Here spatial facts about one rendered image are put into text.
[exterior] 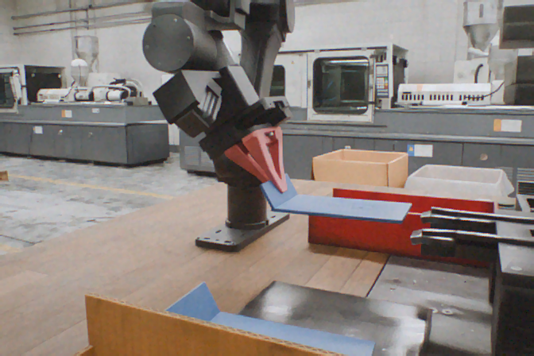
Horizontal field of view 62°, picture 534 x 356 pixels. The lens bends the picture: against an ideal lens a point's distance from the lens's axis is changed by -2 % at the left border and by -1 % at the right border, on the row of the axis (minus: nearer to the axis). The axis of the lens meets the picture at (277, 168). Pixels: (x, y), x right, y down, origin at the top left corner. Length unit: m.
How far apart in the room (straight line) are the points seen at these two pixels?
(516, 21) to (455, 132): 4.54
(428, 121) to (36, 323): 4.68
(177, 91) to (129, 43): 9.48
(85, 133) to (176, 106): 7.40
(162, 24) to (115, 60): 9.72
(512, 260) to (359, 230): 0.28
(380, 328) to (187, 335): 0.17
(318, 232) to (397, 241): 0.11
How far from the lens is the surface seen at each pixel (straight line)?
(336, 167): 2.77
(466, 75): 5.52
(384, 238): 0.63
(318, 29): 7.54
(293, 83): 5.47
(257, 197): 0.68
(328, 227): 0.64
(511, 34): 0.41
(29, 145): 9.10
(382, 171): 2.70
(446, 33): 6.94
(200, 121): 0.44
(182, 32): 0.46
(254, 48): 0.73
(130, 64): 9.87
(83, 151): 7.93
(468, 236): 0.44
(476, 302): 0.52
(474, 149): 4.94
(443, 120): 4.95
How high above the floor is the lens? 1.11
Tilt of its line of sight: 9 degrees down
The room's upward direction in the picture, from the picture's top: straight up
